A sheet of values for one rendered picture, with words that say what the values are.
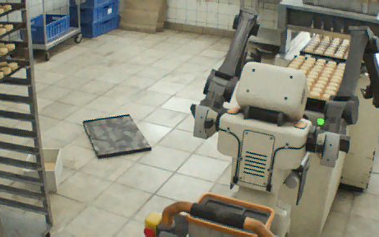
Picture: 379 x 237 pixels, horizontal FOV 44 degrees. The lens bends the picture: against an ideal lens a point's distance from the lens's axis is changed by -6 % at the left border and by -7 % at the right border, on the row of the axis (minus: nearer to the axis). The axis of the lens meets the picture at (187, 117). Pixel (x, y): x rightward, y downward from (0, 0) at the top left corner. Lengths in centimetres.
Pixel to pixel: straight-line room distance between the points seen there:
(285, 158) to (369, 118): 159
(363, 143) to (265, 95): 167
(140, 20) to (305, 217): 460
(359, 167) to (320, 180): 75
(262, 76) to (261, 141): 20
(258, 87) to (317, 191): 109
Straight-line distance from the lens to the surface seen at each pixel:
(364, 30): 188
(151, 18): 664
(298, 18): 306
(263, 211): 148
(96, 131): 394
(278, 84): 155
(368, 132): 311
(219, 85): 175
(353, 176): 326
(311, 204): 259
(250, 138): 155
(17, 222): 278
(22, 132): 249
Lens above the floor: 177
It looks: 25 degrees down
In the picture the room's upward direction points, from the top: 1 degrees clockwise
